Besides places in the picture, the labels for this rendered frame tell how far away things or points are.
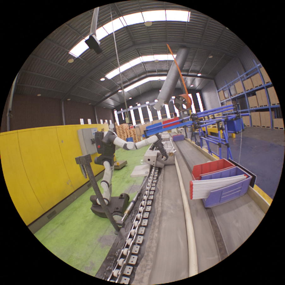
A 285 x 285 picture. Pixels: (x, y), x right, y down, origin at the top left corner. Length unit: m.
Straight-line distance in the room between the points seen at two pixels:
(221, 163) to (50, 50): 10.53
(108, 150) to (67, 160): 1.58
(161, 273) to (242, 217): 0.48
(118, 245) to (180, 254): 0.29
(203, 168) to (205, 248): 0.66
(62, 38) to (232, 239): 10.17
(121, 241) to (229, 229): 0.55
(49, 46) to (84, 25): 2.91
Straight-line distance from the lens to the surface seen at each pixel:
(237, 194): 0.77
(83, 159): 0.43
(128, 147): 1.05
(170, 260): 0.54
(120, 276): 0.53
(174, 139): 3.04
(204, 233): 0.60
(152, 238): 0.60
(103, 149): 1.32
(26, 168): 2.30
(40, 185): 2.39
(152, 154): 1.25
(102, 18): 9.28
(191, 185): 0.57
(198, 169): 0.94
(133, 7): 9.16
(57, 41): 9.68
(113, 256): 0.58
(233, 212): 0.72
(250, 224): 0.69
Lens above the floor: 1.27
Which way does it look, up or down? 7 degrees down
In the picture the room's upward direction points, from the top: 12 degrees counter-clockwise
